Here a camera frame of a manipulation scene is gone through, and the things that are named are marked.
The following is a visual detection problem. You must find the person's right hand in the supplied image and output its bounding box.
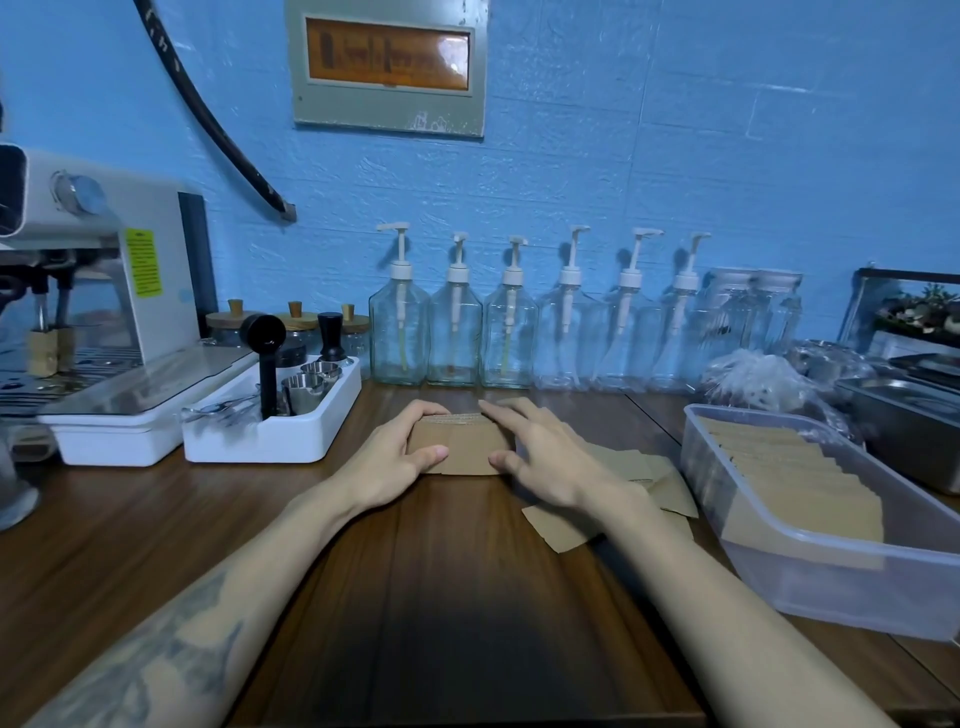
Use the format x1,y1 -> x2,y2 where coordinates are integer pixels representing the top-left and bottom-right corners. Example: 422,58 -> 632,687
478,397 -> 648,520

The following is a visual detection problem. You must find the person's left hand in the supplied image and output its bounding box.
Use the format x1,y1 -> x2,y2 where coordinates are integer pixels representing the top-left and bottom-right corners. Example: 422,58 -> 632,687
333,399 -> 451,515

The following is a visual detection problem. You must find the small bundle of cardboard sleeves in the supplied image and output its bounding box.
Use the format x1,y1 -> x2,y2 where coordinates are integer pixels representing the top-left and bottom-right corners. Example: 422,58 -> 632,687
406,412 -> 520,478

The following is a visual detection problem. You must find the person's left forearm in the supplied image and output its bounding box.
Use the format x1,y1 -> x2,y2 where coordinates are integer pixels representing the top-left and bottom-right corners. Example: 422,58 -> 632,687
22,480 -> 378,728

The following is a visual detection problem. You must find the person's right forearm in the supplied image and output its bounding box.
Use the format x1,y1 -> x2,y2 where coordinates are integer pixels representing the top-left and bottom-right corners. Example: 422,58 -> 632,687
592,489 -> 901,728

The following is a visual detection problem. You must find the flat brown cardboard sleeve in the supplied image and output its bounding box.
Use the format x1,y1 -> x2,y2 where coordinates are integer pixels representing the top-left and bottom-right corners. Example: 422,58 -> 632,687
585,442 -> 700,520
521,502 -> 603,555

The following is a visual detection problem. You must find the row of glass pump bottles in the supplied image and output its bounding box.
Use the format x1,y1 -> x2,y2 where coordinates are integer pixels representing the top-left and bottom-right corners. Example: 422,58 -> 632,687
367,221 -> 714,396

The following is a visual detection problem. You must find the white accessory organiser tray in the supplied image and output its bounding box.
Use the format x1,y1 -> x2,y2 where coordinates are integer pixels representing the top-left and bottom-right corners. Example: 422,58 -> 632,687
181,355 -> 363,465

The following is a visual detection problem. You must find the glass jar with wooden lid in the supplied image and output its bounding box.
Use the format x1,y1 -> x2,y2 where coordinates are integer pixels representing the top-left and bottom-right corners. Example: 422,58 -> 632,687
204,299 -> 258,351
273,300 -> 321,369
339,303 -> 373,381

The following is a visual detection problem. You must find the black coffee tamper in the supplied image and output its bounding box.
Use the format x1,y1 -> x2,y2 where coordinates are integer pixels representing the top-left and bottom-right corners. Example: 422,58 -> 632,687
316,312 -> 348,366

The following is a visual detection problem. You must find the black coffee scoop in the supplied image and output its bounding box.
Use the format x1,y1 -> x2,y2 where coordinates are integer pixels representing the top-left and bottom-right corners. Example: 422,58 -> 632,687
239,313 -> 288,420

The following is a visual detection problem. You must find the small metal tool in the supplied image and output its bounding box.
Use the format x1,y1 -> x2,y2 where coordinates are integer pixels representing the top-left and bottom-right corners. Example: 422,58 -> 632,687
183,393 -> 261,423

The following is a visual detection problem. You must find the crumpled clear plastic bag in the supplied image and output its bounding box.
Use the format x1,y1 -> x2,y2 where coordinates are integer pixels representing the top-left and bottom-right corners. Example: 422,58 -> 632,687
699,341 -> 875,445

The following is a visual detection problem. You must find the clear glass bottle without pump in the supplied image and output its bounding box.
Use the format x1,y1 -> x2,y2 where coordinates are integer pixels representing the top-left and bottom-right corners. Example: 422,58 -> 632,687
705,267 -> 759,361
753,268 -> 805,357

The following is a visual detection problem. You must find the stack of brown cardboard sleeves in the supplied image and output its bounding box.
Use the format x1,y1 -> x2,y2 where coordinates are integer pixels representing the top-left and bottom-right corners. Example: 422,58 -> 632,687
697,417 -> 888,573

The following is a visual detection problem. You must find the clear plastic storage container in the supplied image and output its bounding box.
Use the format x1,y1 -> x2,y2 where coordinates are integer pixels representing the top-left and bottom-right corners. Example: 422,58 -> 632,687
680,403 -> 960,645

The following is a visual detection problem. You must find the yellow label sticker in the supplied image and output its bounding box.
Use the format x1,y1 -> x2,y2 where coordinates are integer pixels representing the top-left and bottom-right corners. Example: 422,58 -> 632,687
123,228 -> 165,300

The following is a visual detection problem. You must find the stainless steel pan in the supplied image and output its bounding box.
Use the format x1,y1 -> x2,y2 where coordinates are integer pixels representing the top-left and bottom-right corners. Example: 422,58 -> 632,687
832,373 -> 960,496

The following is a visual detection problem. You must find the grey electrical panel box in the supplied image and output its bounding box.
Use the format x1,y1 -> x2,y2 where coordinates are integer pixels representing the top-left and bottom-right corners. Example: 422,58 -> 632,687
284,0 -> 490,141

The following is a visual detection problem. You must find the dark framed picture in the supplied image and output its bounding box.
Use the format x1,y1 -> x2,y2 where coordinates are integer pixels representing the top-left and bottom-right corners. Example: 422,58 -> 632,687
836,267 -> 960,363

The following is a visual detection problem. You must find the white espresso machine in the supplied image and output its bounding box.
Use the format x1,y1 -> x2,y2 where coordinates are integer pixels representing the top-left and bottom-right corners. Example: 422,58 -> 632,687
0,142 -> 261,468

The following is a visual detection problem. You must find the black wall hose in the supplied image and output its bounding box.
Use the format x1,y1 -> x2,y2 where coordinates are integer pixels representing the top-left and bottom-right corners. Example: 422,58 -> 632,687
132,0 -> 298,225

